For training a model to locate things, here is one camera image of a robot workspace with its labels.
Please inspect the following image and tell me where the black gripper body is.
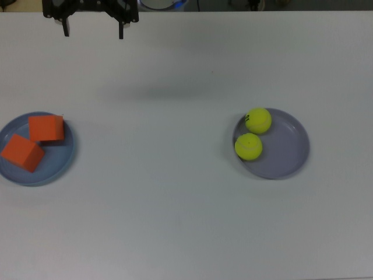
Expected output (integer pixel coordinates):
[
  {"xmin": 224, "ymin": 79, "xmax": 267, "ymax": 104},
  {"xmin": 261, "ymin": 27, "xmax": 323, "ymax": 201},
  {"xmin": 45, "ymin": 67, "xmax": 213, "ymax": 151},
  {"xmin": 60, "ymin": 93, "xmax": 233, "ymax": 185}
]
[{"xmin": 62, "ymin": 0, "xmax": 118, "ymax": 13}]

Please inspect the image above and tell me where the orange cube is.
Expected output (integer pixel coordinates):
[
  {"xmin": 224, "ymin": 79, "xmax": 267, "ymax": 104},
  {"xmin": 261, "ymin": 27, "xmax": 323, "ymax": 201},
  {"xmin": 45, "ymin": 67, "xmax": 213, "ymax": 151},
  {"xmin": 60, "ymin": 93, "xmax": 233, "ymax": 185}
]
[
  {"xmin": 28, "ymin": 114, "xmax": 65, "ymax": 142},
  {"xmin": 0, "ymin": 133, "xmax": 45, "ymax": 174}
]

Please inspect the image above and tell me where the yellow tennis ball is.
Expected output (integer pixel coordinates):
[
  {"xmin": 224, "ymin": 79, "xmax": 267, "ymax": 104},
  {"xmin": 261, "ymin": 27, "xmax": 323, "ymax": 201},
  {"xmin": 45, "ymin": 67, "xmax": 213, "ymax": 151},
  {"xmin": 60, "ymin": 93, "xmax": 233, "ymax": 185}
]
[
  {"xmin": 234, "ymin": 132, "xmax": 263, "ymax": 162},
  {"xmin": 244, "ymin": 107, "xmax": 273, "ymax": 135}
]

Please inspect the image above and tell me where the blue plate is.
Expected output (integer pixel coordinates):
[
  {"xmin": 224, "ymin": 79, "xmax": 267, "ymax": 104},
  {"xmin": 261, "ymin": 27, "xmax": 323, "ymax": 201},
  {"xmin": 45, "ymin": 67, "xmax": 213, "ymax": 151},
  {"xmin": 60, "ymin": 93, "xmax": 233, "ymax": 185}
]
[{"xmin": 0, "ymin": 111, "xmax": 78, "ymax": 188}]

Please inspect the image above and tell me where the purple plate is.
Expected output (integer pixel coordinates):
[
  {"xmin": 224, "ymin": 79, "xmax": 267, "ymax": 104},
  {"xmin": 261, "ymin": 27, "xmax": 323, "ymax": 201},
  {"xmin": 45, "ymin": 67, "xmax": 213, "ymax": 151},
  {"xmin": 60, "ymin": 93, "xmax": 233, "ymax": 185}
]
[{"xmin": 232, "ymin": 107, "xmax": 311, "ymax": 180}]

